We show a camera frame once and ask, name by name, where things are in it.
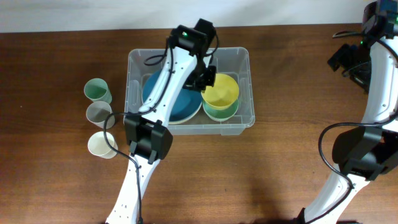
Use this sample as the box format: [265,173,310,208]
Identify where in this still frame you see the cream plastic cup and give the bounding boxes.
[88,131,117,159]

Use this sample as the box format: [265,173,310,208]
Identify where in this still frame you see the grey plastic cup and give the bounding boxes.
[86,101,113,128]

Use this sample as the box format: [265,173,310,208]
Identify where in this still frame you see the yellow plastic bowl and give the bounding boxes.
[201,73,239,110]

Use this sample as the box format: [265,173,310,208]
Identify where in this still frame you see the mint green plastic bowl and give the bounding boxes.
[203,100,239,121]

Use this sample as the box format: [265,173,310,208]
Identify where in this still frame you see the mint green plastic cup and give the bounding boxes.
[83,78,113,104]

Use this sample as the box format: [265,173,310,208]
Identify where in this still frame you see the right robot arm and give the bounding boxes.
[294,33,397,223]

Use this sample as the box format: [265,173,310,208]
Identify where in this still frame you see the blue plate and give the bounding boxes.
[142,70,202,125]

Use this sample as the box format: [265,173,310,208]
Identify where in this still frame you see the cream plate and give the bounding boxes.
[169,91,202,125]

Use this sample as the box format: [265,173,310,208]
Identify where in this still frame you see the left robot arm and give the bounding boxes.
[106,19,218,223]

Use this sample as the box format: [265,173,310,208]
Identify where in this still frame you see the white plastic bowl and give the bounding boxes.
[204,107,237,121]

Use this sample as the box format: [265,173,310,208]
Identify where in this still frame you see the clear plastic storage container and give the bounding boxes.
[124,47,255,136]

